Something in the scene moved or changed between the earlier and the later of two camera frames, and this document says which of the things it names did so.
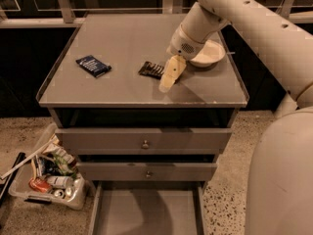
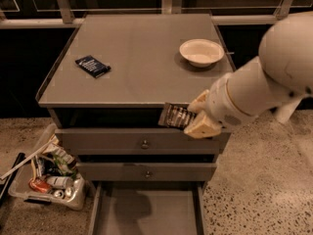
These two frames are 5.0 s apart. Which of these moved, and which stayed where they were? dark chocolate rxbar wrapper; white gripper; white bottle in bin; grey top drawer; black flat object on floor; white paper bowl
Moved: dark chocolate rxbar wrapper; white gripper
Stayed: grey top drawer; white paper bowl; black flat object on floor; white bottle in bin
